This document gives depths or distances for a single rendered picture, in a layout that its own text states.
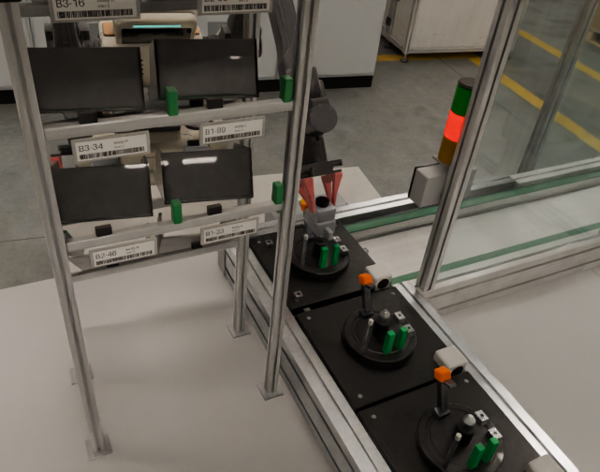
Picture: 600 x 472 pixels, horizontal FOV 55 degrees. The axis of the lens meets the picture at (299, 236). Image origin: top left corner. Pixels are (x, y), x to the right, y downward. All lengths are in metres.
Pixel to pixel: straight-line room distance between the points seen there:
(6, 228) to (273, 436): 2.25
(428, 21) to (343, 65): 1.12
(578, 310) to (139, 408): 1.04
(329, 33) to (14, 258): 2.66
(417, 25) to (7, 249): 3.77
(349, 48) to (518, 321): 3.34
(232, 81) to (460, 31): 4.89
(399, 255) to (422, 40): 4.12
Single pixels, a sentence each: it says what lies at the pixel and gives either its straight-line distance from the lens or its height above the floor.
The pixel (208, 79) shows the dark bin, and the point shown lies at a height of 1.49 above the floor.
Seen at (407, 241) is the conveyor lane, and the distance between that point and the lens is 1.49.
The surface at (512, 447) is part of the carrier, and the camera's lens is 1.07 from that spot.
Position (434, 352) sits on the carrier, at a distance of 1.15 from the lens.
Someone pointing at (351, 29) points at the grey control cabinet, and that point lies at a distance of 4.47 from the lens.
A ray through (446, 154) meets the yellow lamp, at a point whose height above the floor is 1.28.
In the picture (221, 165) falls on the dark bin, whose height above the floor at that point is 1.35.
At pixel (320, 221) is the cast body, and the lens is 1.21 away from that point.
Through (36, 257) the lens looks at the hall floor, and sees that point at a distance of 2.91.
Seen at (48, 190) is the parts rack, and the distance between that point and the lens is 0.73.
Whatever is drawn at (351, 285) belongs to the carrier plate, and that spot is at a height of 0.97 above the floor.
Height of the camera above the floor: 1.79
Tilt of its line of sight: 37 degrees down
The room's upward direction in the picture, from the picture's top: 7 degrees clockwise
